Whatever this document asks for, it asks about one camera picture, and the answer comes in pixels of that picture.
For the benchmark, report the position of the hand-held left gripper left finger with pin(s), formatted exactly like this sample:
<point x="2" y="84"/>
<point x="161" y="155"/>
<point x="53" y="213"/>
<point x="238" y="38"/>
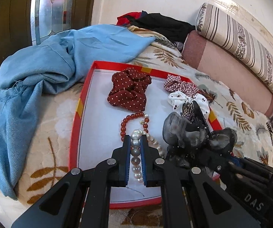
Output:
<point x="127" y="161"/>

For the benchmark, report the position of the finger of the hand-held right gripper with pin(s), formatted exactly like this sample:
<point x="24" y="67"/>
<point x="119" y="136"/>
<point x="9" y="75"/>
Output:
<point x="222" y="166"/>

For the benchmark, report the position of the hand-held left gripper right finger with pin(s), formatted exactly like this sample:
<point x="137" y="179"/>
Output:
<point x="143" y="161"/>

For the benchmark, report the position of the red shallow box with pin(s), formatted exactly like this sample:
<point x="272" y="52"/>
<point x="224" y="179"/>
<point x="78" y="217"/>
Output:
<point x="98" y="123"/>

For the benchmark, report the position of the black bow hair clip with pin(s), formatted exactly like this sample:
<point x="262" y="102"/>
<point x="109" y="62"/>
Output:
<point x="186" y="133"/>

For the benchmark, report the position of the dark red dotted scrunchie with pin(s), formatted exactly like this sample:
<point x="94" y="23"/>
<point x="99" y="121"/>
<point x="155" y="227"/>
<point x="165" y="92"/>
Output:
<point x="127" y="92"/>

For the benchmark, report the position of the white dotted scrunchie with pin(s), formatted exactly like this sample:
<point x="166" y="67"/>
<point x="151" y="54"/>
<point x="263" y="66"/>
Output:
<point x="177" y="99"/>

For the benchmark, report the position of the red and white plaid scrunchie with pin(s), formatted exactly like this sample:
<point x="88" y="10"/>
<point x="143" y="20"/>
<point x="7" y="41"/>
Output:
<point x="179" y="83"/>

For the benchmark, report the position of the leaf printed blanket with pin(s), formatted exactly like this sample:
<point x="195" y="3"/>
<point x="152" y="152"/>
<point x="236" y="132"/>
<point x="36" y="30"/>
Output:
<point x="43" y="147"/>

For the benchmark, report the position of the pink bolster pillow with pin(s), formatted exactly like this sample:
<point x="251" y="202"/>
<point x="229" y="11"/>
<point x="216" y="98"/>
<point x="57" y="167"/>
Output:
<point x="222" y="64"/>

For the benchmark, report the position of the grey patterned fabric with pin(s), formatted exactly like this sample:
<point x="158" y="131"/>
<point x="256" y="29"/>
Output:
<point x="178" y="45"/>

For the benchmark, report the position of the striped floral pillow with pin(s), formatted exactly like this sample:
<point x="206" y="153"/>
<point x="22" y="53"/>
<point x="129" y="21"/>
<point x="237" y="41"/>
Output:
<point x="241" y="40"/>

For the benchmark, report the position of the light blue cloth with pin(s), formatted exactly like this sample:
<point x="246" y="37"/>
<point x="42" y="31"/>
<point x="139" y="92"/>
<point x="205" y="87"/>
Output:
<point x="43" y="64"/>

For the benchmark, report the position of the black clothing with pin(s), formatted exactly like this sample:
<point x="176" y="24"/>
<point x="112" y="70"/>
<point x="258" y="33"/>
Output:
<point x="165" y="26"/>

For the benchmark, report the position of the red clothing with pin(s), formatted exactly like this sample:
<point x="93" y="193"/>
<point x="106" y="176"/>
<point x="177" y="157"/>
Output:
<point x="127" y="19"/>

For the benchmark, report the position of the wooden door with patterned glass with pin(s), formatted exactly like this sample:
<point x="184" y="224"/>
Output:
<point x="8" y="16"/>

